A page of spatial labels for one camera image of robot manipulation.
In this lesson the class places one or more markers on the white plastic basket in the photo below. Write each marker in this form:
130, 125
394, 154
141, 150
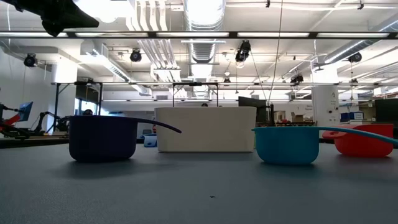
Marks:
205, 130

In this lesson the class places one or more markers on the person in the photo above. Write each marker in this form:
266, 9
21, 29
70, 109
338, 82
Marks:
88, 112
204, 105

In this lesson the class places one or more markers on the blue storage bins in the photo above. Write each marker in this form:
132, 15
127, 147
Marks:
351, 116

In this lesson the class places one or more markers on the tilted blue-screen monitor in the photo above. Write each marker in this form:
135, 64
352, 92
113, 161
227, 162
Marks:
25, 111

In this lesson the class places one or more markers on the small black rig frame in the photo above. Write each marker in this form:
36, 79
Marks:
195, 83

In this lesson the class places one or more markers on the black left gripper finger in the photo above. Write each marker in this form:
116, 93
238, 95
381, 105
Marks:
79, 23
84, 14

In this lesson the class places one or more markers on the black hanging camera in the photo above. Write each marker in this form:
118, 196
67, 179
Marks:
242, 51
297, 78
30, 60
355, 57
135, 55

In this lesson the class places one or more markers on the dark purple measuring cup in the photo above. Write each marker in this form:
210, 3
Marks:
102, 140

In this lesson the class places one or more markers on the black background robot arm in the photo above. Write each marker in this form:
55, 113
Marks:
46, 116

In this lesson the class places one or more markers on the large black monitor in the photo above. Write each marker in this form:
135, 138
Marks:
387, 110

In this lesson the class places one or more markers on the red and black background robot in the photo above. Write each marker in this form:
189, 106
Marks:
9, 123

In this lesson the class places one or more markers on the red measuring cup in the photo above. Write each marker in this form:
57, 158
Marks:
363, 143

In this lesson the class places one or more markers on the teal measuring cup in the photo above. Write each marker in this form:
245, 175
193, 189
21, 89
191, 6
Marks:
286, 146

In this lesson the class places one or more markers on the cardboard box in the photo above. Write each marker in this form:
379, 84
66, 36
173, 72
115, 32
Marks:
298, 117

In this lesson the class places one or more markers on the tall black rig frame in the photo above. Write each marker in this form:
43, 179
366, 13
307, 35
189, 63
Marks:
56, 105

